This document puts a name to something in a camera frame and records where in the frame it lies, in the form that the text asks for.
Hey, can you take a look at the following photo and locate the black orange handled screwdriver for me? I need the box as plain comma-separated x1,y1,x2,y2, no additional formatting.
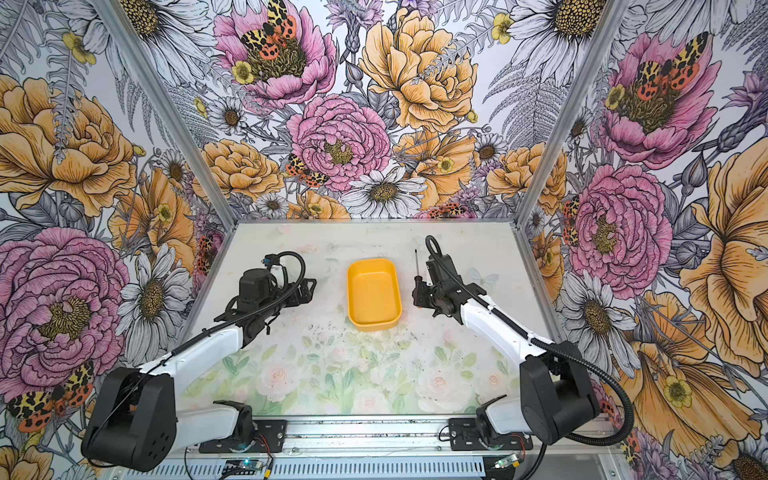
414,249,421,280

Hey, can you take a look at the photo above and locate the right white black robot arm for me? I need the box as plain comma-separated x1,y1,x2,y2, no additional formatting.
412,253,608,446

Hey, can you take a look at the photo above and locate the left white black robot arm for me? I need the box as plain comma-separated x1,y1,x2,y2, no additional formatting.
81,268,317,472

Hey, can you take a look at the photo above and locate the yellow plastic bin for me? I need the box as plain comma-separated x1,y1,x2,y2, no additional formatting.
347,258,402,332

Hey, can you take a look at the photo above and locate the green circuit board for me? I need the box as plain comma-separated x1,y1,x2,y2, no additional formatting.
220,458,268,479

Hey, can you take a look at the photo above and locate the small right circuit board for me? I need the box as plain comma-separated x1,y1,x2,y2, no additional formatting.
493,454,520,470

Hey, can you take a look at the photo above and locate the left black corrugated cable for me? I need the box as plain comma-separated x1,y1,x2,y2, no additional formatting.
173,250,307,355

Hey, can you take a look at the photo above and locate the black corrugated cable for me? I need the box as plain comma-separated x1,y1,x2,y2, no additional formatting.
424,235,635,447
173,250,307,355

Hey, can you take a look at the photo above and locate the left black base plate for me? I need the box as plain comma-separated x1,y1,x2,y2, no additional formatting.
198,419,288,454

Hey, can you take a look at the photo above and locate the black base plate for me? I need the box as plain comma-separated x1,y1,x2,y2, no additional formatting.
447,417,533,452
198,419,288,454

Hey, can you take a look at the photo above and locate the aluminium front rail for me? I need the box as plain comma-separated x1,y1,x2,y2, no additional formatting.
113,413,622,460

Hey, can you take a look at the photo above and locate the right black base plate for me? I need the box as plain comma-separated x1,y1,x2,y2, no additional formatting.
447,417,533,452

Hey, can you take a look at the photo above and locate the right black corrugated cable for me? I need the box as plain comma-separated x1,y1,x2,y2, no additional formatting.
424,235,635,447

